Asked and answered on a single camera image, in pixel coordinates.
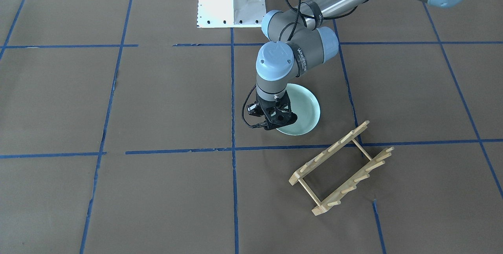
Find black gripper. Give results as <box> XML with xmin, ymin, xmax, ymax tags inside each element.
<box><xmin>256</xmin><ymin>92</ymin><xmax>293</xmax><ymax>120</ymax></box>

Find mint green plate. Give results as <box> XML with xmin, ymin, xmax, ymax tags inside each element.
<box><xmin>276</xmin><ymin>83</ymin><xmax>321</xmax><ymax>136</ymax></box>

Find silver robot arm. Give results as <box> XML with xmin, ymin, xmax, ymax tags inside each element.
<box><xmin>242</xmin><ymin>0</ymin><xmax>463</xmax><ymax>130</ymax></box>

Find wooden dish rack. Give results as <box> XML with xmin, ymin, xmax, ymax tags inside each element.
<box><xmin>288</xmin><ymin>121</ymin><xmax>395</xmax><ymax>216</ymax></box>

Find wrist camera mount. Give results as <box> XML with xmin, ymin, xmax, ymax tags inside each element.
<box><xmin>246</xmin><ymin>102</ymin><xmax>298</xmax><ymax>131</ymax></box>

